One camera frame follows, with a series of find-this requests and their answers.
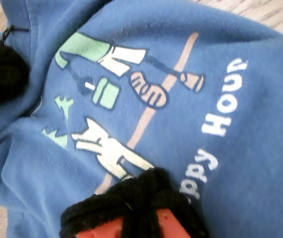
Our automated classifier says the blue printed T-shirt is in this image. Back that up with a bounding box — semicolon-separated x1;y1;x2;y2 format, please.
0;0;283;238

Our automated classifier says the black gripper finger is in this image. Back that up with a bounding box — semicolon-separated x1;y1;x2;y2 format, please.
0;24;31;110

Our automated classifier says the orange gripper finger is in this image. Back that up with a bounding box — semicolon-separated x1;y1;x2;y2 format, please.
142;167;209;238
59;173;154;238

